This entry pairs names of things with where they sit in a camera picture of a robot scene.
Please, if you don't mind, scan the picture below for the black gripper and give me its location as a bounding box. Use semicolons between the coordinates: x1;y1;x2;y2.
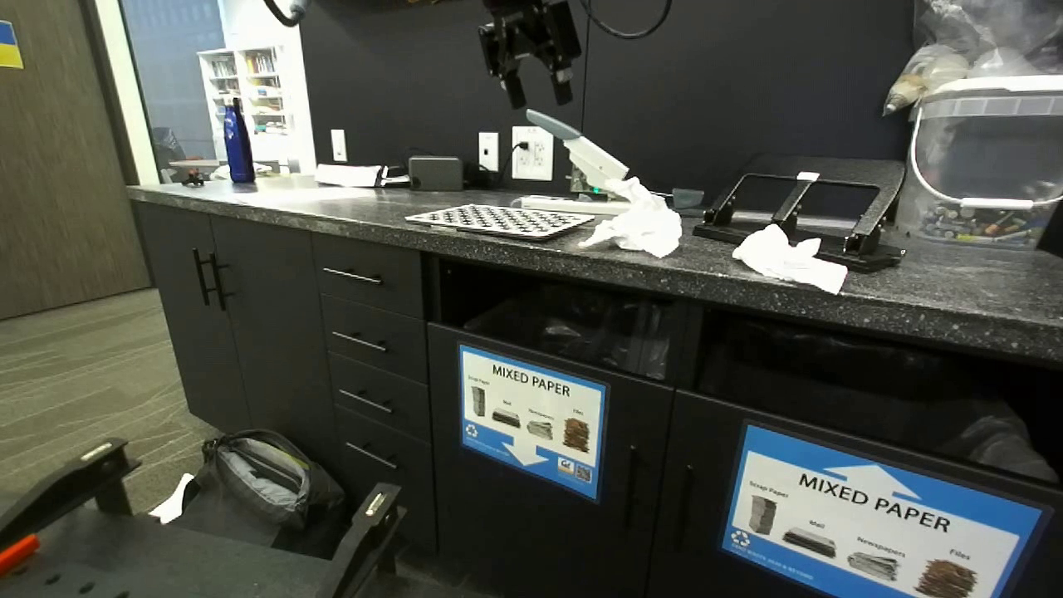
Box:
479;0;583;110

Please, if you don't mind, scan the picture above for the white paper pile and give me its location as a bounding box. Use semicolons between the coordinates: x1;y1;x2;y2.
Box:
583;175;683;259

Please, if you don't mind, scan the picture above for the dark counter cabinet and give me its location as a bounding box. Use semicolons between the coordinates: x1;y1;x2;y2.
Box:
133;188;1063;598

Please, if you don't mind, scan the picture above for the black power adapter box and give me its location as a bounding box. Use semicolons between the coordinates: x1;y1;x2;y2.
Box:
410;157;464;188

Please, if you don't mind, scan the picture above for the white folded paper stack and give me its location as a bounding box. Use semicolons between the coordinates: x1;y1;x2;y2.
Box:
317;161;389;188

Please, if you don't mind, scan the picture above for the blue water bottle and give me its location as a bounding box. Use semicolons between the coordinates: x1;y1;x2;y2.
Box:
224;96;257;187

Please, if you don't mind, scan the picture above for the crumpled paper near stand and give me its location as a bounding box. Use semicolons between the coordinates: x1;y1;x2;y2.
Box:
736;225;847;294

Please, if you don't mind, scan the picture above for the left mixed paper sign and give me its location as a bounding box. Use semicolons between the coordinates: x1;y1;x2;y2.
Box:
459;346;608;502

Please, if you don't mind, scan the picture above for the mixed paper sign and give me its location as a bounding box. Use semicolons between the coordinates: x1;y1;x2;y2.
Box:
722;426;1042;598
459;346;608;502

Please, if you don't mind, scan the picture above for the clear plastic container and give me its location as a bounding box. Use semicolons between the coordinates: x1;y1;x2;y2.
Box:
899;76;1063;246

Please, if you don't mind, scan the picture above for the black grey backpack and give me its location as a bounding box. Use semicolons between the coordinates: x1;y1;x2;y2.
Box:
204;429;345;553

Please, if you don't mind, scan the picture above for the right mixed paper sign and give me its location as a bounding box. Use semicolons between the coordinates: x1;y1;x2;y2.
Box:
722;426;1042;598

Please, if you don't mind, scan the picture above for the white paper on floor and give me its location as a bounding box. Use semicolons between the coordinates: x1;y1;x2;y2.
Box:
151;471;197;526

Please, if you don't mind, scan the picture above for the small white wall plate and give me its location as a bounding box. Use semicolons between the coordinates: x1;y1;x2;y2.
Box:
479;128;503;172

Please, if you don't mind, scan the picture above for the white wall outlet plate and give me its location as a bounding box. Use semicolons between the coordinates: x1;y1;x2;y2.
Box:
513;125;555;182

